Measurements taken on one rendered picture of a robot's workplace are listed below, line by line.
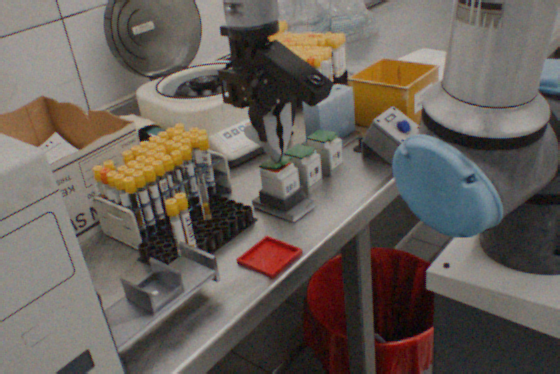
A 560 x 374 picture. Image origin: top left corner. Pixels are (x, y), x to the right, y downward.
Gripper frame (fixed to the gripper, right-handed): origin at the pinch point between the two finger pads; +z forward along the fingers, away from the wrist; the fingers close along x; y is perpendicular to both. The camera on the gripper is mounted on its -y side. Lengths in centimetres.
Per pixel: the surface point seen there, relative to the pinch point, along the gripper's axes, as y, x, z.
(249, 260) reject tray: -4.5, 13.6, 9.7
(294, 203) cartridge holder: -2.0, 0.2, 8.1
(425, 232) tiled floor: 38, -115, 97
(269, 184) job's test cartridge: 1.2, 2.0, 4.6
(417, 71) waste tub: 1.8, -44.5, 1.7
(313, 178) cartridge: -0.1, -7.0, 7.7
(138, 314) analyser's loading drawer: -4.3, 32.1, 5.9
